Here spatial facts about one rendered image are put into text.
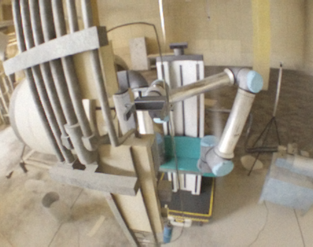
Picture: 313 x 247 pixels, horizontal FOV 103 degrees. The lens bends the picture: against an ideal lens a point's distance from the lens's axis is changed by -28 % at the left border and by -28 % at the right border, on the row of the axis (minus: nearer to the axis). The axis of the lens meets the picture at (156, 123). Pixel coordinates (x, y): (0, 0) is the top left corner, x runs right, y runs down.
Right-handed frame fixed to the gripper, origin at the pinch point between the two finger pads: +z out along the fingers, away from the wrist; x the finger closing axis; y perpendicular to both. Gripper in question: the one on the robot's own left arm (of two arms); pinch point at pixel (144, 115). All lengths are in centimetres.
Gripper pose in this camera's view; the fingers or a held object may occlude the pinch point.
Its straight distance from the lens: 62.7
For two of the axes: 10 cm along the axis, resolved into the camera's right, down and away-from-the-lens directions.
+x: 9.7, 0.0, -2.3
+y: -1.1, -8.7, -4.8
